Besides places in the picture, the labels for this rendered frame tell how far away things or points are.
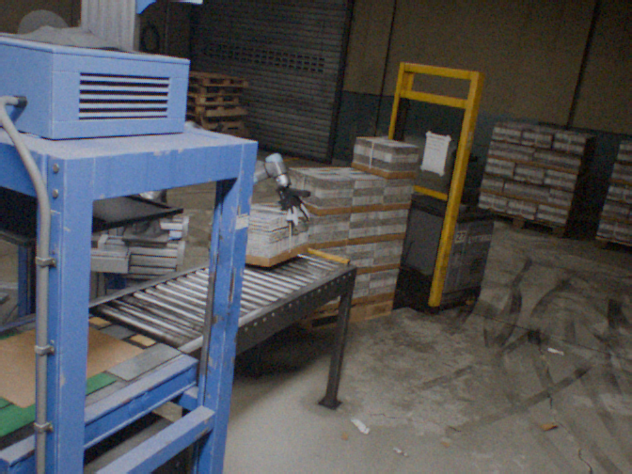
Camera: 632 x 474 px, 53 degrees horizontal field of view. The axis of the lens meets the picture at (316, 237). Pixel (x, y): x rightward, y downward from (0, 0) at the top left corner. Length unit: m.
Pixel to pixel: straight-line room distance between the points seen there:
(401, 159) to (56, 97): 3.24
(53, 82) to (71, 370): 0.63
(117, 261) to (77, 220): 1.87
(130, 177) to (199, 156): 0.24
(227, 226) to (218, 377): 0.48
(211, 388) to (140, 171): 0.83
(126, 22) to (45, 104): 1.88
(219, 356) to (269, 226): 1.07
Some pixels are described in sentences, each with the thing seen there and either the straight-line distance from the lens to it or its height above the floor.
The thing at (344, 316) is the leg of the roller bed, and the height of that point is 0.53.
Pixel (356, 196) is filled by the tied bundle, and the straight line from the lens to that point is 4.24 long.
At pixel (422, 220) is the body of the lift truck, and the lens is 5.11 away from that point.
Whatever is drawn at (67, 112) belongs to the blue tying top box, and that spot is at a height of 1.61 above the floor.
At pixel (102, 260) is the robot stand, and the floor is 0.72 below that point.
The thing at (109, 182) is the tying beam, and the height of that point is 1.49.
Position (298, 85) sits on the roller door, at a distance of 11.60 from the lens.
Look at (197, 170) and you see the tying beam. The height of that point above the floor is 1.49.
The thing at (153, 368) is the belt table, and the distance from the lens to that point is 2.11.
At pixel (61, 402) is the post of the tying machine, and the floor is 1.00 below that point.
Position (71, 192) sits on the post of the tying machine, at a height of 1.48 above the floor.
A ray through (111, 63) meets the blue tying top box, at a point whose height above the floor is 1.72.
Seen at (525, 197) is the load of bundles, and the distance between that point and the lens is 8.66.
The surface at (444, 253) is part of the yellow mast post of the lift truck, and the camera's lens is 4.82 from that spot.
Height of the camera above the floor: 1.80
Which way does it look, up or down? 16 degrees down
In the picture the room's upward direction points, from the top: 8 degrees clockwise
